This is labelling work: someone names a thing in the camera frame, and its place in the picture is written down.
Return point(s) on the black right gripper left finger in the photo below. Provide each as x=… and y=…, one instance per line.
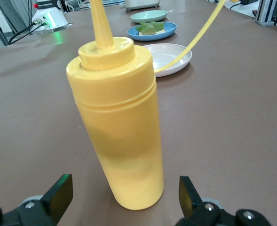
x=58, y=195

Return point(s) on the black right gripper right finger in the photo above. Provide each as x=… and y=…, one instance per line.
x=187, y=197

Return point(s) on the yellow squeeze bottle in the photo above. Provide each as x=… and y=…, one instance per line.
x=119, y=131

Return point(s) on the green lettuce leaf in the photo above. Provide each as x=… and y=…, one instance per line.
x=150, y=27

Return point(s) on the beige round plate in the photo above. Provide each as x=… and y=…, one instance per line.
x=168, y=56

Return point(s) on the blue round plate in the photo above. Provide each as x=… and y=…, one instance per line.
x=133, y=35

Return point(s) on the light green round plate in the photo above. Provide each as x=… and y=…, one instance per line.
x=147, y=16

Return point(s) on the beige chrome toaster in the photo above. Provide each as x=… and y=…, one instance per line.
x=140, y=4

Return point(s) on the dark metal frame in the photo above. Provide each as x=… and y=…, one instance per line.
x=2, y=35

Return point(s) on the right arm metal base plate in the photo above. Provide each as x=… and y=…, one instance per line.
x=68, y=25

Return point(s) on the metal camera pole bracket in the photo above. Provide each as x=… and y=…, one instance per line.
x=270, y=16

